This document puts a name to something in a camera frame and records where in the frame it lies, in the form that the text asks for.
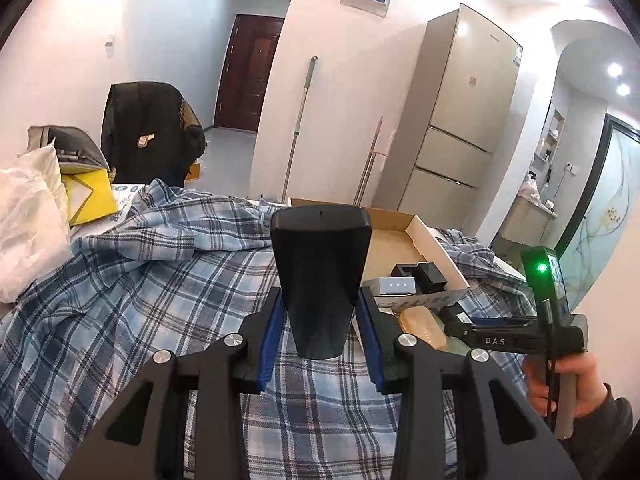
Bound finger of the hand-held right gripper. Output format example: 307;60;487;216
444;316;540;339

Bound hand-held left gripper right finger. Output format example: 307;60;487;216
355;287;583;480

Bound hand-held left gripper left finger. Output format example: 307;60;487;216
60;287;286;480

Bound black box with label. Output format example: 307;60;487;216
439;304;473;331

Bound beige plastic case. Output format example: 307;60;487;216
398;306;447;351

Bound small grey box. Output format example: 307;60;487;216
378;276;417;296

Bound black glossy cube box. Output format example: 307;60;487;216
416;261;448;293

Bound dark grey remote control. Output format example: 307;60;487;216
270;205;373;360

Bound person's right forearm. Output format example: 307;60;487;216
565;385;636;480

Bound person's right hand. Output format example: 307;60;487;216
522;352;613;418

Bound beige vanity cabinet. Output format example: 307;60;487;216
492;195;558;256

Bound patterned glass door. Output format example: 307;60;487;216
550;114;640;311

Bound pink plastic bag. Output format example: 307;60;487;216
520;172;543;201

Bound blue plaid cloth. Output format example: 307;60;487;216
0;177;538;480

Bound beige refrigerator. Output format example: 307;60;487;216
372;3;524;218

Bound yellow cardboard box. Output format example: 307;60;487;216
60;167;119;227

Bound black jacket on chair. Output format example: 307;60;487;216
100;81;207;188

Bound dark brown door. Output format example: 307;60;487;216
214;14;285;133

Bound white plastic bag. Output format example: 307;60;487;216
0;142;71;303

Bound grey backpack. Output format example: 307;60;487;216
27;125;111;176

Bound red handled broom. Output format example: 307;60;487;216
354;116;386;207

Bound mop handle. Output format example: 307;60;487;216
281;55;319;206

